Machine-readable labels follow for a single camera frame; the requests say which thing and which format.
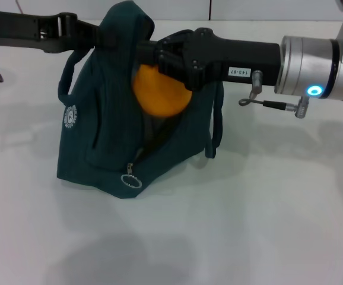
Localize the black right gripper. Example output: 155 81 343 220
137 28 281 91

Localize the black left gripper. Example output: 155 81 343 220
0 9 121 54

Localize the orange pear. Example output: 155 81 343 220
132 64 193 117

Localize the teal insulated lunch bag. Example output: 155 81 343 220
55 0 224 200

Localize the right arm signal cable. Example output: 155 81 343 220
238 69 310 119

